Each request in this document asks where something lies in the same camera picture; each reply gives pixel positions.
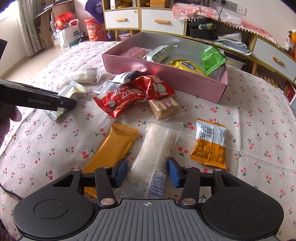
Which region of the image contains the orange barcode snack packet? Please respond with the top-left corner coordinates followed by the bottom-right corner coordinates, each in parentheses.
top-left (190, 118), bottom-right (226, 169)

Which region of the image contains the clear white rice bar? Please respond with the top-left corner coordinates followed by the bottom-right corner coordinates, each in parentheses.
top-left (115, 121), bottom-right (183, 200)

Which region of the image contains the gold long snack bar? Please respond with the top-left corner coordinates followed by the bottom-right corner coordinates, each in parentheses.
top-left (82, 121), bottom-right (141, 198)

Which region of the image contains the pale yellow cake packet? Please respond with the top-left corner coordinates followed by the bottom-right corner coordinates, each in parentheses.
top-left (44, 80), bottom-right (86, 121)

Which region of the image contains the biscuit packet clear wrap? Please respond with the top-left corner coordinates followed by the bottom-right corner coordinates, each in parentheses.
top-left (148, 96), bottom-right (179, 121)

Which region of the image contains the red snack bag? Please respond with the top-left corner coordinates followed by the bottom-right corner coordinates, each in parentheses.
top-left (131, 75), bottom-right (175, 100)
top-left (93, 84), bottom-right (146, 118)

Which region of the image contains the orange and white sachet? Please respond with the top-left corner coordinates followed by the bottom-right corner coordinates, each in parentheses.
top-left (93, 70), bottom-right (144, 95)

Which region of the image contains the yellow snack bag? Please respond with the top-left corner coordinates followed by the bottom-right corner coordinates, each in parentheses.
top-left (169, 59), bottom-right (208, 77)

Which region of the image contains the green snack bag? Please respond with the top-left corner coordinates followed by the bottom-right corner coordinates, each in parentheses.
top-left (201, 46), bottom-right (227, 76)

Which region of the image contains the pink rice cake packet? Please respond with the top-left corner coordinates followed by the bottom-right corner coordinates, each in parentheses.
top-left (121, 47), bottom-right (151, 59)

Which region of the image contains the long silver snack bar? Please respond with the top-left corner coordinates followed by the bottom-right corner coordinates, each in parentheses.
top-left (142, 45), bottom-right (176, 63)

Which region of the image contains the person's hand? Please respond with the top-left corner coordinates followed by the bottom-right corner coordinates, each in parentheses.
top-left (0, 106), bottom-right (22, 146)

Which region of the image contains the white shopping bag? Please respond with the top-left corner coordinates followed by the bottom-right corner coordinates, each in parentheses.
top-left (57, 19), bottom-right (80, 49)

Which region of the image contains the cherry print floor cloth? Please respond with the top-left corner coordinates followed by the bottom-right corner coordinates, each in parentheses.
top-left (0, 40), bottom-right (296, 240)

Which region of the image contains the red cartoon barrel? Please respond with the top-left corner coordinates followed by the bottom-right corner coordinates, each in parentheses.
top-left (85, 17), bottom-right (109, 42)

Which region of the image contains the pink cardboard box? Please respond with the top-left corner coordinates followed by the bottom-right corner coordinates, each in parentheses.
top-left (102, 32), bottom-right (228, 103)

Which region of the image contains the purple hat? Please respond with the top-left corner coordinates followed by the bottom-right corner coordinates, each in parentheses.
top-left (85, 0), bottom-right (104, 23)

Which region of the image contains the wooden TV cabinet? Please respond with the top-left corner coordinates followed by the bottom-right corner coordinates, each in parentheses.
top-left (102, 1), bottom-right (295, 82)

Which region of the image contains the black open case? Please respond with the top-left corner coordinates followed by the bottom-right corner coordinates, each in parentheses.
top-left (188, 18), bottom-right (217, 40)

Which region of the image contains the pink cloth on cabinet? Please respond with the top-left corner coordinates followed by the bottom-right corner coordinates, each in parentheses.
top-left (172, 3), bottom-right (278, 45)

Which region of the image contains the orange fruit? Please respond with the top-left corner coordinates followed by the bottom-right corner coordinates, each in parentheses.
top-left (288, 31), bottom-right (296, 44)

